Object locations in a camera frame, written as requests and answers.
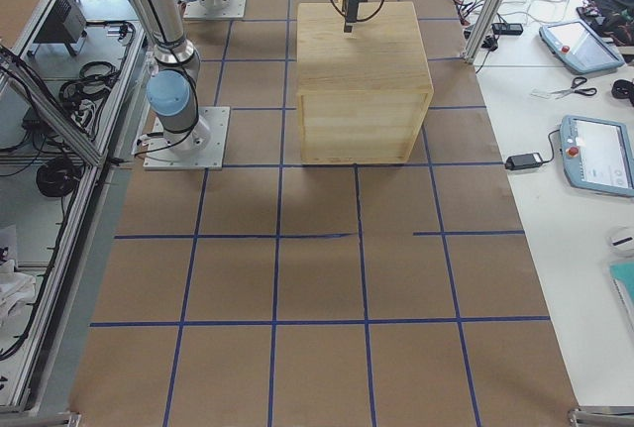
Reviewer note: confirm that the wooden drawer cabinet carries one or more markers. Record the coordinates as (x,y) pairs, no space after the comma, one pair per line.
(362,96)

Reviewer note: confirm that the black smartphone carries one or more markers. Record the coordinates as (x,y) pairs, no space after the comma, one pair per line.
(507,29)

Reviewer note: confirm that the far blue teach pendant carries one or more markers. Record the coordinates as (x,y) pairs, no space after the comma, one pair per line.
(579,48)

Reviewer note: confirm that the blue teach pendant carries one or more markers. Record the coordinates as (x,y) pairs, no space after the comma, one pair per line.
(579,48)
(597,155)

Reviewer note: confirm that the black power adapter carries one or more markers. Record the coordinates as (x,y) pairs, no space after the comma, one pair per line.
(523,161)

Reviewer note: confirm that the near blue teach pendant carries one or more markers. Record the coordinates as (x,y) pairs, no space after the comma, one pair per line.
(597,155)

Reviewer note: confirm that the white round device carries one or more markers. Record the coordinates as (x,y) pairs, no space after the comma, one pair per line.
(620,240)

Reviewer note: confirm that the teal notebook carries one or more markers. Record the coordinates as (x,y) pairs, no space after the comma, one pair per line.
(622,277)

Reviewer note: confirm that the crumpled white cloth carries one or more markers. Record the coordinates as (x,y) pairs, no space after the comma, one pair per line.
(18,289)

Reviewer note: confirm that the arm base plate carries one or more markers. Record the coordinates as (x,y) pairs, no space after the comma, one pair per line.
(215,10)
(203,148)

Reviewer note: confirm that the aluminium frame post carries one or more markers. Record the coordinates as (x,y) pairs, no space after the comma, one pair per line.
(479,30)

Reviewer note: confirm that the black handled scissors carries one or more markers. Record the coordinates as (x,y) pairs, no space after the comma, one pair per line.
(576,87)

